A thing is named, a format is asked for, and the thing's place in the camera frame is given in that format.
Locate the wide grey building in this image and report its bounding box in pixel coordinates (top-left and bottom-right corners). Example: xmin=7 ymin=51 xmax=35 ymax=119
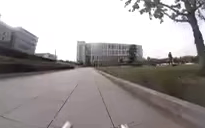
xmin=76 ymin=40 xmax=144 ymax=67

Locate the grey concrete slab road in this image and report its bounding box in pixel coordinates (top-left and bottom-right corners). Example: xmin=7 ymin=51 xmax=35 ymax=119
xmin=0 ymin=66 xmax=191 ymax=128

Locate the small low building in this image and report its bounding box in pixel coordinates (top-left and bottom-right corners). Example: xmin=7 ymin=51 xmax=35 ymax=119
xmin=34 ymin=52 xmax=58 ymax=62

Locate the grass field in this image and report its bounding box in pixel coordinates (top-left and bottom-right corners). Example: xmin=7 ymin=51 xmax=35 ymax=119
xmin=98 ymin=62 xmax=205 ymax=111

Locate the robot's own part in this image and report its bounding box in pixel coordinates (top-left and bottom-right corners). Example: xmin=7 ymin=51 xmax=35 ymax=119
xmin=61 ymin=120 xmax=73 ymax=128
xmin=119 ymin=123 xmax=130 ymax=128

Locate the concrete kerb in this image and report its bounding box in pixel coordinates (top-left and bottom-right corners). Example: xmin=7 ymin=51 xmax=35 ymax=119
xmin=94 ymin=68 xmax=205 ymax=128

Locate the grey stepped building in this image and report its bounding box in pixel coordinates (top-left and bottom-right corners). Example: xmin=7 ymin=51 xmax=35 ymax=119
xmin=0 ymin=8 xmax=40 ymax=56

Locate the large tree with dark trunk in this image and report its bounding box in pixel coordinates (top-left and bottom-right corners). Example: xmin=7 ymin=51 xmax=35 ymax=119
xmin=123 ymin=0 xmax=205 ymax=77

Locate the dark low wall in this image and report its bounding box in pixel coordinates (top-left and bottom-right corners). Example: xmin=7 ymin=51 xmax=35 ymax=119
xmin=0 ymin=53 xmax=76 ymax=76

